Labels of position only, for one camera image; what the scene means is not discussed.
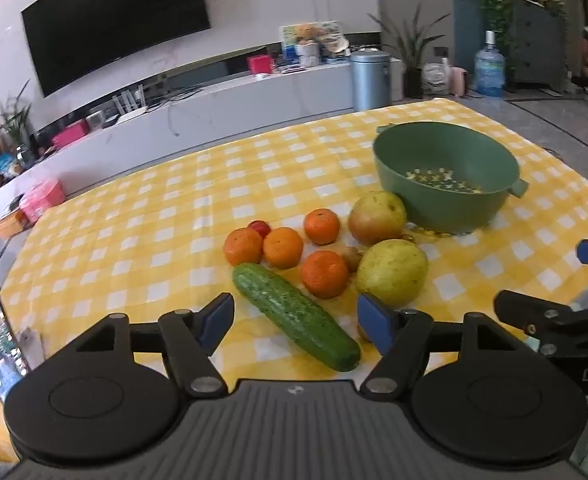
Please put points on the pink pitcher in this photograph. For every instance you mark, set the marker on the pink pitcher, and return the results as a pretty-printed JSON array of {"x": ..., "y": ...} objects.
[{"x": 458, "y": 82}]

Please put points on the silver blue trash can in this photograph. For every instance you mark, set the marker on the silver blue trash can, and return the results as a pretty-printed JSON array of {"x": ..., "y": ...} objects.
[{"x": 371, "y": 82}]

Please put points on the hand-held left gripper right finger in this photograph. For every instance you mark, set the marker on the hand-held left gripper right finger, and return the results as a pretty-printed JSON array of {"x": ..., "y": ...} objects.
[{"x": 375, "y": 322}]

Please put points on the black flat television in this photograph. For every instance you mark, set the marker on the black flat television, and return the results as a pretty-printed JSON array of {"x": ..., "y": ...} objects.
[{"x": 113, "y": 25}]

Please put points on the green colander bowl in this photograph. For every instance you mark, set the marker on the green colander bowl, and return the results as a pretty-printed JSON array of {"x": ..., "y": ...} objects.
[{"x": 424, "y": 200}]

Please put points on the small red pink box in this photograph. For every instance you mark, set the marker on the small red pink box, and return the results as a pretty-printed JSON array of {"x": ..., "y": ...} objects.
[{"x": 261, "y": 65}]

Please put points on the pile of snack packages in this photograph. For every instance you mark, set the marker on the pile of snack packages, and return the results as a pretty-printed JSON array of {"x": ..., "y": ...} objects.
[{"x": 314, "y": 42}]

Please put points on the white television cabinet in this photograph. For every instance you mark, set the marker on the white television cabinet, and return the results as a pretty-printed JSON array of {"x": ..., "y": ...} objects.
[{"x": 223, "y": 105}]

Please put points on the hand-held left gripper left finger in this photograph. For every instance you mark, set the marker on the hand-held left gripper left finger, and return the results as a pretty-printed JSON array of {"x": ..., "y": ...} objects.
[{"x": 218, "y": 321}]

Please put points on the potted long-leaf plant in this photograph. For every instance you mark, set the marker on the potted long-leaf plant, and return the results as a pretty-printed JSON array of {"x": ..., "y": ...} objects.
[{"x": 414, "y": 55}]

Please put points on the green cucumber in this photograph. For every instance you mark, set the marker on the green cucumber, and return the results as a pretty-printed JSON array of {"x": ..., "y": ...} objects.
[{"x": 294, "y": 315}]

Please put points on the red yellow apple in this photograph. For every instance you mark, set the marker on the red yellow apple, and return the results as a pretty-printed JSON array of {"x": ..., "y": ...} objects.
[{"x": 376, "y": 217}]

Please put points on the yellow checked tablecloth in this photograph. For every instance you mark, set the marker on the yellow checked tablecloth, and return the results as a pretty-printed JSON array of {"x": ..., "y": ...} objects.
[{"x": 173, "y": 200}]

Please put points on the white plastic bag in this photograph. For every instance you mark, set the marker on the white plastic bag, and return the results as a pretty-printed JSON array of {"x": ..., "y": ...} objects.
[{"x": 434, "y": 79}]

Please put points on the pink storage box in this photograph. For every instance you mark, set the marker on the pink storage box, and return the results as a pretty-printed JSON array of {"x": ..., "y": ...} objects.
[{"x": 71, "y": 133}]

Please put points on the white router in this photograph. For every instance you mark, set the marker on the white router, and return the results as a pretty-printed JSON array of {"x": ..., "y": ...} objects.
[{"x": 129, "y": 107}]

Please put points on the orange mandarin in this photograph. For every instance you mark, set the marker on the orange mandarin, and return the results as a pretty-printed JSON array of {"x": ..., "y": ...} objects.
[
  {"x": 322, "y": 226},
  {"x": 244, "y": 246},
  {"x": 325, "y": 273},
  {"x": 283, "y": 247}
]

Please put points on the pink patterned box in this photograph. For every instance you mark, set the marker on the pink patterned box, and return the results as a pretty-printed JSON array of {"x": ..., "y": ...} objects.
[{"x": 41, "y": 201}]

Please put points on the red cherry tomato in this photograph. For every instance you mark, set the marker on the red cherry tomato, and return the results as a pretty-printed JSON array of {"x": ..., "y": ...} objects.
[{"x": 260, "y": 228}]

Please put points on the yellow green pear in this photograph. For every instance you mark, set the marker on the yellow green pear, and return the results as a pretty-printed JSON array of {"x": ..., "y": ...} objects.
[{"x": 394, "y": 272}]

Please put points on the grey drawer cabinet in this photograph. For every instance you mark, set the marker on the grey drawer cabinet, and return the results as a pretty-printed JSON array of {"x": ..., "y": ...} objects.
[{"x": 539, "y": 45}]

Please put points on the blue water jug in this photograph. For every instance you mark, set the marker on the blue water jug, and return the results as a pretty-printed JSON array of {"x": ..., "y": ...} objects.
[{"x": 489, "y": 70}]

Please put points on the orange cardboard box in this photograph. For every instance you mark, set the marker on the orange cardboard box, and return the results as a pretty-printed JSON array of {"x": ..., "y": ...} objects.
[{"x": 11, "y": 224}]

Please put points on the small green houseplant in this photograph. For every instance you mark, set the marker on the small green houseplant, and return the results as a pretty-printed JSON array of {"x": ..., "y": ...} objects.
[{"x": 14, "y": 125}]

